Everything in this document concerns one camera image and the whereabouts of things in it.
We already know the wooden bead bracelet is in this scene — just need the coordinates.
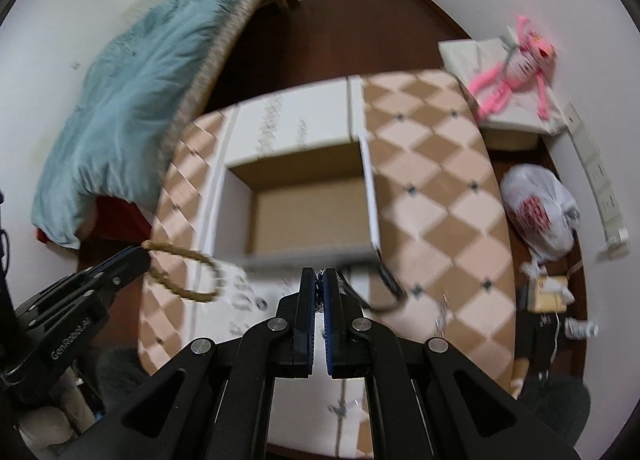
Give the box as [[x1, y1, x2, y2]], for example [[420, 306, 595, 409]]
[[141, 239, 228, 303]]

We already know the white cardboard jewelry box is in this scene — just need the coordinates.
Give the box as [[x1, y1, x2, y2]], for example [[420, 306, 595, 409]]
[[196, 77, 381, 269]]

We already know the checkered tablecloth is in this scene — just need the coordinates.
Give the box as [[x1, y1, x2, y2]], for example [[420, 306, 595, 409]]
[[138, 70, 515, 386]]

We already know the teal blue duvet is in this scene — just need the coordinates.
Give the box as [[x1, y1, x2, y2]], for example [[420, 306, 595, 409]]
[[32, 0, 239, 249]]

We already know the yellow tissue packet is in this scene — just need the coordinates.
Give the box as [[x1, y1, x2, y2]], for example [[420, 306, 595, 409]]
[[527, 276, 575, 314]]

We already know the small white bottle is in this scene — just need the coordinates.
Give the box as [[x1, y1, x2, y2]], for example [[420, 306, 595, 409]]
[[564, 318, 599, 340]]

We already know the white plastic shopping bag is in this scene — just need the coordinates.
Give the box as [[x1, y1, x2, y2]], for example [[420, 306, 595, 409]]
[[500, 165, 580, 263]]

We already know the woven pattern mattress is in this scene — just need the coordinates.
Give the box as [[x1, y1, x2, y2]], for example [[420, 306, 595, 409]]
[[155, 0, 265, 185]]

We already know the pink panther plush toy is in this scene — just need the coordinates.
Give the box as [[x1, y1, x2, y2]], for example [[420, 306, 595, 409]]
[[466, 15, 556, 121]]

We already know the white wall power strip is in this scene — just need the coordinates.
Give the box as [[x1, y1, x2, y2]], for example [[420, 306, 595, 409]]
[[563, 102, 630, 260]]

